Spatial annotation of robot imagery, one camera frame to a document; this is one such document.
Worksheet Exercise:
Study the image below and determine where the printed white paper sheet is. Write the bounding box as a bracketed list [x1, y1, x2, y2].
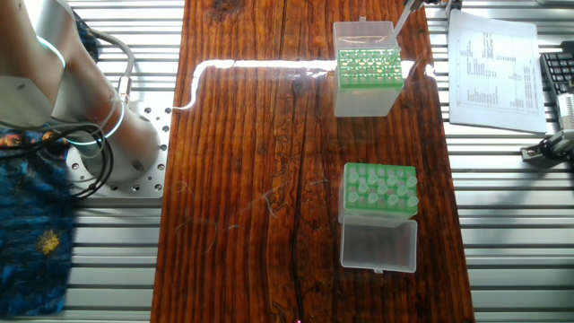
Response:
[447, 11, 548, 135]

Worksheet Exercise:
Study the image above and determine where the tall green pipette tip holder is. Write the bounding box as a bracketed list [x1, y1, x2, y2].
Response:
[339, 163, 420, 273]

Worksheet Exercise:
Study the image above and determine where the brown wooden board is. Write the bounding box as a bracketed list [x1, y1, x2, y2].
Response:
[151, 0, 476, 323]

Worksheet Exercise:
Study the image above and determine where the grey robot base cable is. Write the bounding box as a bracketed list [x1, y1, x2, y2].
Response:
[85, 31, 137, 118]

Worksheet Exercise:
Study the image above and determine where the black keyboard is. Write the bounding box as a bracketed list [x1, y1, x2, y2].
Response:
[538, 52, 574, 95]

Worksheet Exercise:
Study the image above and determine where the blue patterned cloth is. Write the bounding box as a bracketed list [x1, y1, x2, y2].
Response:
[0, 117, 77, 315]

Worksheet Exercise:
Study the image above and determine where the clear large pipette tip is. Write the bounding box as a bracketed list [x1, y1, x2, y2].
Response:
[393, 0, 416, 42]

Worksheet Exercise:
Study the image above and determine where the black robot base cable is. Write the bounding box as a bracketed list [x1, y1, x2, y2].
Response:
[36, 126, 110, 200]

